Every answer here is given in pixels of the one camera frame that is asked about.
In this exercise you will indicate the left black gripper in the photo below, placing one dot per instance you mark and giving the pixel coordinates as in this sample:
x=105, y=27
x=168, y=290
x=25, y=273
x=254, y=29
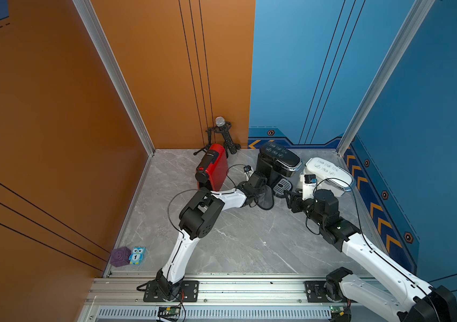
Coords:
x=261, y=187

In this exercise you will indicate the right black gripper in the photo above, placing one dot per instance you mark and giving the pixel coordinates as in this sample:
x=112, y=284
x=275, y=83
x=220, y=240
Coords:
x=296, y=200

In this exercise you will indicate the black coffee machine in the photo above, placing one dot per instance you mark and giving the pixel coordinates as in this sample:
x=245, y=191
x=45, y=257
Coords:
x=278, y=164

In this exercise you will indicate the white coffee machine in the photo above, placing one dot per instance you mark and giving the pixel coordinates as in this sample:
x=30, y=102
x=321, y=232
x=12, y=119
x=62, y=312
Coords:
x=330, y=176

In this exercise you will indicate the red coffee machine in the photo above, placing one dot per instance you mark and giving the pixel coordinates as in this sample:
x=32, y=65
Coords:
x=211, y=173

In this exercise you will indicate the microphone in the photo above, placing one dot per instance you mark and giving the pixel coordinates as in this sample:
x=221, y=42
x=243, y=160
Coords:
x=222, y=127

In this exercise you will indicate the grey blue cleaning cloth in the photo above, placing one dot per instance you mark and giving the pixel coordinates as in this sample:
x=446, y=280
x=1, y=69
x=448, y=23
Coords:
x=265, y=198

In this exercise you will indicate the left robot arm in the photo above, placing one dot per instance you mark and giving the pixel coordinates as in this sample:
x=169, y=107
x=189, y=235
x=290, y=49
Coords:
x=197, y=219

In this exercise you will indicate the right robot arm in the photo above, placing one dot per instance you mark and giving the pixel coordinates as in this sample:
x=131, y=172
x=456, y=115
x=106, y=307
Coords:
x=405, y=296

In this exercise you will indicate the right green circuit board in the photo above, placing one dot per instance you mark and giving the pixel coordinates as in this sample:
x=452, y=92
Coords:
x=340, y=314

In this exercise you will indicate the green circuit board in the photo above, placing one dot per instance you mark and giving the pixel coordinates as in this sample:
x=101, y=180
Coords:
x=340, y=314
x=169, y=314

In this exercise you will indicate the blue owl toy block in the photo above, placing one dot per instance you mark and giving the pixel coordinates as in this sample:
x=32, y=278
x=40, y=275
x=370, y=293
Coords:
x=137, y=256

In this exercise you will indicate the left green circuit board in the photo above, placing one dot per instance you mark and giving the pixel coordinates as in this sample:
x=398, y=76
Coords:
x=169, y=314

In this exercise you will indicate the purple cube toy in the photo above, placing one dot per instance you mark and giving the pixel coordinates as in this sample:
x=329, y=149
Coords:
x=120, y=257

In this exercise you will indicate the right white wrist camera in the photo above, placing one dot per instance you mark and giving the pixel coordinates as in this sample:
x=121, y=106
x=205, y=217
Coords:
x=309, y=184

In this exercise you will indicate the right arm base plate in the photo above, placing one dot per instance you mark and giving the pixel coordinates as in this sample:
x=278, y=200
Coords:
x=320, y=291

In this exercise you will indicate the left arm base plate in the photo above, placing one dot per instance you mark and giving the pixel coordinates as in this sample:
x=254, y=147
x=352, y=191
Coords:
x=186, y=291

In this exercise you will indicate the aluminium mounting rail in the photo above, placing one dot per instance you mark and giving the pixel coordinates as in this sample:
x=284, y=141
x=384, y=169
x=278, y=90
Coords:
x=246, y=297

